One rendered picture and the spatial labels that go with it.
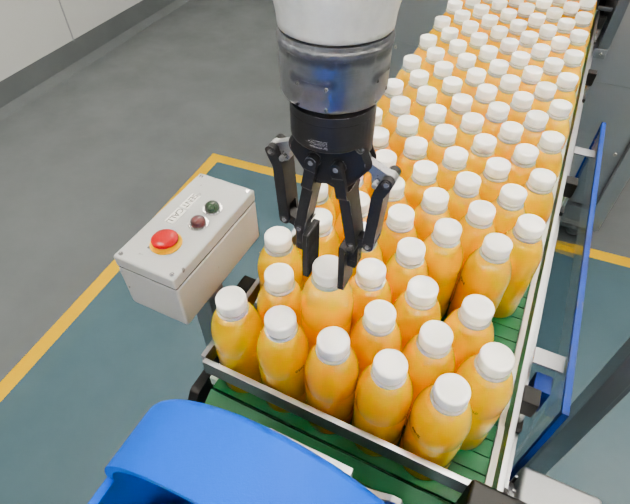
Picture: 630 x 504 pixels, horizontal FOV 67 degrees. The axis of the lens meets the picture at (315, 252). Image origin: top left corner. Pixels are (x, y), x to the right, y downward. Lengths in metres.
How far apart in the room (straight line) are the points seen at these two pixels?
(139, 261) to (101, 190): 2.03
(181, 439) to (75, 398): 1.56
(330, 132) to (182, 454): 0.27
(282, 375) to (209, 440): 0.28
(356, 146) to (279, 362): 0.30
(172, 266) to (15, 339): 1.58
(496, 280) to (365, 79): 0.42
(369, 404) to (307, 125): 0.33
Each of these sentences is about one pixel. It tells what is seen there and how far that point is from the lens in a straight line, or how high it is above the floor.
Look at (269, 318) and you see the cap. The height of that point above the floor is 1.09.
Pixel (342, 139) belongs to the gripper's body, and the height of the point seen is 1.34.
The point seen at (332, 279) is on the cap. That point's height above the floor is 1.14.
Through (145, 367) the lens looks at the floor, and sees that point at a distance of 1.90.
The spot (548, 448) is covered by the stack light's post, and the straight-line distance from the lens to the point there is 1.12.
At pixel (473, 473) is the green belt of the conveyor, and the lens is 0.73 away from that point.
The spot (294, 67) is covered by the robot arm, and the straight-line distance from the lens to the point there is 0.38.
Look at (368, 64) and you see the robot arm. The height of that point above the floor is 1.40.
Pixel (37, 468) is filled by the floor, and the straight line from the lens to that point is 1.87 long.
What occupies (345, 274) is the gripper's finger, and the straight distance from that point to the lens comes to 0.55.
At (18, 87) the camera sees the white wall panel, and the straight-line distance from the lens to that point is 3.69.
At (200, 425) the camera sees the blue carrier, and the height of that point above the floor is 1.23.
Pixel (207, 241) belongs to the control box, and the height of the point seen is 1.10.
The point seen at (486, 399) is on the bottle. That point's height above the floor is 1.05.
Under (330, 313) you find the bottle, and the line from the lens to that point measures 0.59.
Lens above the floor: 1.57
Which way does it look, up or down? 47 degrees down
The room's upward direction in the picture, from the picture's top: straight up
